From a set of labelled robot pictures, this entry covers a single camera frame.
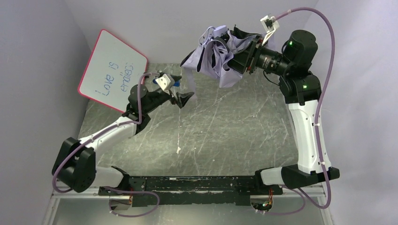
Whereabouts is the black and lavender umbrella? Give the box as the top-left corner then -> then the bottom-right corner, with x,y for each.
180,25 -> 265,98

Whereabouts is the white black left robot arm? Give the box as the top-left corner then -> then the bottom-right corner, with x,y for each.
52,72 -> 195,193

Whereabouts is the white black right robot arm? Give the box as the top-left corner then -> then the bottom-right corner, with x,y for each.
228,28 -> 340,189

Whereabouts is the blue stapler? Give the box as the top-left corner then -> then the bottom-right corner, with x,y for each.
153,77 -> 180,88

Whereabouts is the pink framed whiteboard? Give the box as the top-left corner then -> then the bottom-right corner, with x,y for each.
77,29 -> 148,112

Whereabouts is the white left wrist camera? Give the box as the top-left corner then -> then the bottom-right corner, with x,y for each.
155,74 -> 175,95

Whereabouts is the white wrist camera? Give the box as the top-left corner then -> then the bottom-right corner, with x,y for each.
155,74 -> 175,95
260,14 -> 279,45

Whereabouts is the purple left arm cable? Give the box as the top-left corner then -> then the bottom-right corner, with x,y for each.
52,72 -> 161,218

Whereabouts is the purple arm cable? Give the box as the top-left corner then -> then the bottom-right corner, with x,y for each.
52,72 -> 161,218
273,7 -> 337,216

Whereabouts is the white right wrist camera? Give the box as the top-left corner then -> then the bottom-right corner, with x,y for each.
260,14 -> 279,45

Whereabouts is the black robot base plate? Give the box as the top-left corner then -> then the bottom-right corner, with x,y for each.
99,175 -> 282,208

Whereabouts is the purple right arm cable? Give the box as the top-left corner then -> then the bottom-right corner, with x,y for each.
273,7 -> 337,216

